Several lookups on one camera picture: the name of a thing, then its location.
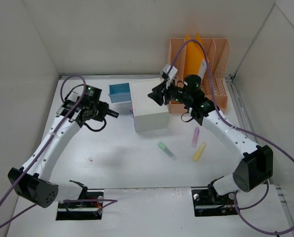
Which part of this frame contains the white drawer box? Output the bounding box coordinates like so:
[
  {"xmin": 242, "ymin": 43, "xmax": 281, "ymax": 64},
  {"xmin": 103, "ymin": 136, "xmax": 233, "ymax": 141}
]
[{"xmin": 129, "ymin": 78, "xmax": 169, "ymax": 133}]

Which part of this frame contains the light blue drawer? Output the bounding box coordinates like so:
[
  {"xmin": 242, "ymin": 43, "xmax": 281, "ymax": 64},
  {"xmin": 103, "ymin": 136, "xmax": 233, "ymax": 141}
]
[{"xmin": 109, "ymin": 82, "xmax": 131, "ymax": 103}]

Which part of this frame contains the orange document folder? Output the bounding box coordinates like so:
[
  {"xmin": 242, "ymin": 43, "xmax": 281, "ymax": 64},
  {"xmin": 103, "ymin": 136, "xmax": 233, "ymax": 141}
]
[{"xmin": 183, "ymin": 41, "xmax": 207, "ymax": 79}]

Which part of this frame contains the pastel green highlighter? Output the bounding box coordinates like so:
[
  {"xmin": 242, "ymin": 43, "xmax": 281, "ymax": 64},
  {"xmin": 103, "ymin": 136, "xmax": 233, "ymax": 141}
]
[{"xmin": 157, "ymin": 142, "xmax": 176, "ymax": 160}]

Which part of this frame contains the pastel yellow highlighter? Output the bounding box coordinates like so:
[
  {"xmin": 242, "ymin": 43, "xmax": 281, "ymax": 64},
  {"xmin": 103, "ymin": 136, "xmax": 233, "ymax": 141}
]
[{"xmin": 193, "ymin": 142, "xmax": 207, "ymax": 161}]

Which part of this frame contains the green cap black highlighter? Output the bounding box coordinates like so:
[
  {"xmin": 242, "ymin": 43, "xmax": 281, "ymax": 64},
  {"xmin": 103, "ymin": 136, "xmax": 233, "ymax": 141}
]
[{"xmin": 106, "ymin": 109, "xmax": 119, "ymax": 118}]

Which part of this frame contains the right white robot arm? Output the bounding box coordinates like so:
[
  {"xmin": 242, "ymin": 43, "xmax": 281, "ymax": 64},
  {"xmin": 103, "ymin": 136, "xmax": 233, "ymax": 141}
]
[{"xmin": 148, "ymin": 75, "xmax": 273, "ymax": 203}]

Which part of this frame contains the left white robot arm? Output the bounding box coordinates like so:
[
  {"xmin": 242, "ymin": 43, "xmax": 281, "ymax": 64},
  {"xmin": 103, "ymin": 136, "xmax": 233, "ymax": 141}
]
[{"xmin": 7, "ymin": 85, "xmax": 118, "ymax": 208}]

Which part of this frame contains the peach desk file organizer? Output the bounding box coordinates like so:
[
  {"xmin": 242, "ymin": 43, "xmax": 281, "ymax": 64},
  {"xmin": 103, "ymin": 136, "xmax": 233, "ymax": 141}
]
[{"xmin": 168, "ymin": 37, "xmax": 231, "ymax": 112}]

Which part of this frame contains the pastel pink highlighter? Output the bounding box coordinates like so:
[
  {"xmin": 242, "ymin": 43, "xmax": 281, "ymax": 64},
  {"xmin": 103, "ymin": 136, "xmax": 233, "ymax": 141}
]
[{"xmin": 191, "ymin": 127, "xmax": 200, "ymax": 148}]

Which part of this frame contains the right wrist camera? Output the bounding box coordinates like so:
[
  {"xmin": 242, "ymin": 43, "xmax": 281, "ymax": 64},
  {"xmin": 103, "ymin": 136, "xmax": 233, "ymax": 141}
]
[{"xmin": 160, "ymin": 64, "xmax": 178, "ymax": 86}]

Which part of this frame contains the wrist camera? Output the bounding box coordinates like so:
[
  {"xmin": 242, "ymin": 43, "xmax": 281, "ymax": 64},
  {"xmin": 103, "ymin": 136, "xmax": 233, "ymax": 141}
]
[
  {"xmin": 160, "ymin": 64, "xmax": 178, "ymax": 86},
  {"xmin": 67, "ymin": 91, "xmax": 80, "ymax": 102}
]

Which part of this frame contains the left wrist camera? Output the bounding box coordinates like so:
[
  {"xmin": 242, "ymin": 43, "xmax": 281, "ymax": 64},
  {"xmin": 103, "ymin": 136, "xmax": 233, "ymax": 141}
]
[{"xmin": 67, "ymin": 91, "xmax": 80, "ymax": 102}]

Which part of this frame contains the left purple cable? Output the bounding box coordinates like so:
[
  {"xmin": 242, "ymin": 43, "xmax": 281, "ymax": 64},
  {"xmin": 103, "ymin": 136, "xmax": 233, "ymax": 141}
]
[{"xmin": 0, "ymin": 75, "xmax": 118, "ymax": 232}]

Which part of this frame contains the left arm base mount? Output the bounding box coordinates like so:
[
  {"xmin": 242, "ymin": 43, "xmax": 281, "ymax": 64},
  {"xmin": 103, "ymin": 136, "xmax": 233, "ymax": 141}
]
[{"xmin": 56, "ymin": 190, "xmax": 104, "ymax": 221}]

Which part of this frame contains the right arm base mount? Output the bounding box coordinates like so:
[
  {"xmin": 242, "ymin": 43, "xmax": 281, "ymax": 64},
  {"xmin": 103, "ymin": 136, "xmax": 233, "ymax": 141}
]
[{"xmin": 191, "ymin": 188, "xmax": 237, "ymax": 217}]

